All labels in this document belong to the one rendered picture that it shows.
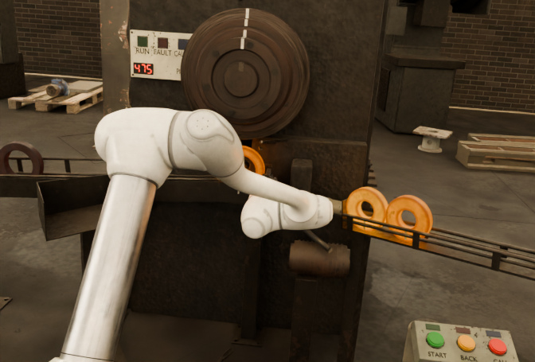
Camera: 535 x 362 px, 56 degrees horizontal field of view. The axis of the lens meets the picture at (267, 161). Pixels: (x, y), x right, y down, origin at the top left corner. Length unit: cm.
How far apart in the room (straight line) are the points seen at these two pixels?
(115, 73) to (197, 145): 370
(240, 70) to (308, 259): 72
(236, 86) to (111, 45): 304
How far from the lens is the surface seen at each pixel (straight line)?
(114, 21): 467
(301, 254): 185
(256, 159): 190
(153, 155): 110
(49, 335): 237
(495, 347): 141
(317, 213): 155
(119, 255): 106
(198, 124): 104
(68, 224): 188
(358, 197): 178
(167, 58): 202
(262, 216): 155
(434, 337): 137
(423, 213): 168
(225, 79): 174
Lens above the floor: 137
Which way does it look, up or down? 18 degrees down
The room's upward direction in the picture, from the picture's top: 4 degrees clockwise
